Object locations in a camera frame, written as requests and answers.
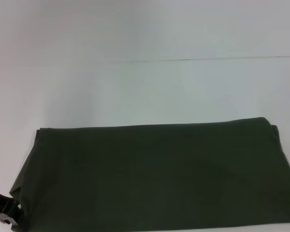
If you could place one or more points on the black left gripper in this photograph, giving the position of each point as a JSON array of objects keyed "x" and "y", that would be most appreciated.
[{"x": 2, "y": 209}]

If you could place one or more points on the dark green printed t-shirt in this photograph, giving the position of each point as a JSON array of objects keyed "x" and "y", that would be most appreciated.
[{"x": 159, "y": 181}]

